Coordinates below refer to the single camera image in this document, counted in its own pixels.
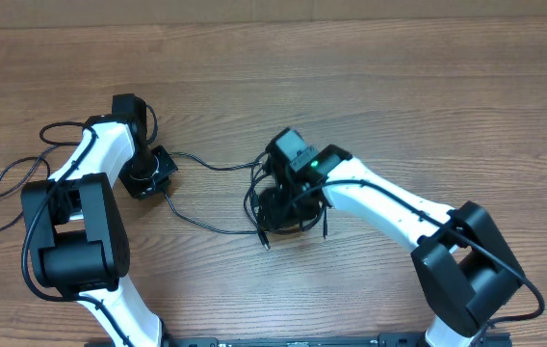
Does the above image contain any black separated usb cable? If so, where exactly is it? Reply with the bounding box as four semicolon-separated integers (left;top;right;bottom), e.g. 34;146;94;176
0;144;61;242

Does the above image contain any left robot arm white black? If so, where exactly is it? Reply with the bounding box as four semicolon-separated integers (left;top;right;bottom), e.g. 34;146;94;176
21;93;177;346

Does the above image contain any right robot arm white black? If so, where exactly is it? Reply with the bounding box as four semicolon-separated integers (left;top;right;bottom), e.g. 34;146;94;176
256;128;524;346

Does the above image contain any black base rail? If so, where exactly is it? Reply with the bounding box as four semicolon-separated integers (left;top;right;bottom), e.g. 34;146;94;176
84;331;513;347

